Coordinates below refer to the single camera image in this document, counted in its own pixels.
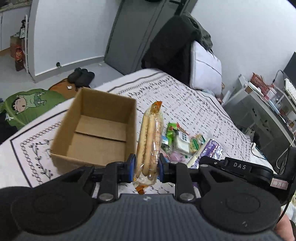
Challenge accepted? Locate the black slippers pair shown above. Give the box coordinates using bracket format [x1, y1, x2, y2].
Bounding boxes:
[67, 68, 95, 88]

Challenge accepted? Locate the grey door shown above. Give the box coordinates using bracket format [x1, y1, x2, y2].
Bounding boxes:
[104, 0, 197, 75]

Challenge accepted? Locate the black jacket on chair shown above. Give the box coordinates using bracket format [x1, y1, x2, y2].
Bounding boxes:
[141, 12, 213, 86]

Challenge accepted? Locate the green striped snack packet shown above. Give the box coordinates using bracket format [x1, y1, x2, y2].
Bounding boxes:
[189, 133, 206, 154]

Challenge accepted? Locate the white pillow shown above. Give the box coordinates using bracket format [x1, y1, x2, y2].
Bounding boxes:
[189, 41, 222, 96]

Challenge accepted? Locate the white snack packet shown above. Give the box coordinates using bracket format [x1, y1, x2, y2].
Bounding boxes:
[174, 132, 190, 155]

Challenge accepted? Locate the white desk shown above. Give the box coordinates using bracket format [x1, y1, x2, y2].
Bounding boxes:
[223, 75, 295, 149]

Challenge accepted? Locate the black computer monitor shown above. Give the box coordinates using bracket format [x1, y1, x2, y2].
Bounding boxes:
[283, 52, 296, 84]

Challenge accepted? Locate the white keyboard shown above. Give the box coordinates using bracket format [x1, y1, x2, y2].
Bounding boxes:
[284, 78, 296, 104]

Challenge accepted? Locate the pink snack packet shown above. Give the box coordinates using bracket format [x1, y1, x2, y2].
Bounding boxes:
[168, 151, 186, 163]

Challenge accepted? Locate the green cartoon floor mat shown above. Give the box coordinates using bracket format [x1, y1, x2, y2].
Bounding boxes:
[1, 88, 66, 130]

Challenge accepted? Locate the dark soda bottle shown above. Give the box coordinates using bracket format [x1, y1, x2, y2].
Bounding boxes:
[15, 45, 24, 71]

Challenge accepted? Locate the red basket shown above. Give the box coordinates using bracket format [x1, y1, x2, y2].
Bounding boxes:
[250, 73, 269, 95]

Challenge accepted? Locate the brown cardboard box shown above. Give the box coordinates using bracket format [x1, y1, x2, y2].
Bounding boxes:
[51, 88, 137, 174]

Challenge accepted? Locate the orange biscuit packet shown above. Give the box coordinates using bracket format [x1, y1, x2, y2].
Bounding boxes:
[133, 101, 164, 194]

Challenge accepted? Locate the white patterned bed blanket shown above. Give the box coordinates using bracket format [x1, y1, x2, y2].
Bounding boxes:
[0, 68, 253, 195]

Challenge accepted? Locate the purple snack packet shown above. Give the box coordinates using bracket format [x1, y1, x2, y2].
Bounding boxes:
[187, 138, 224, 169]

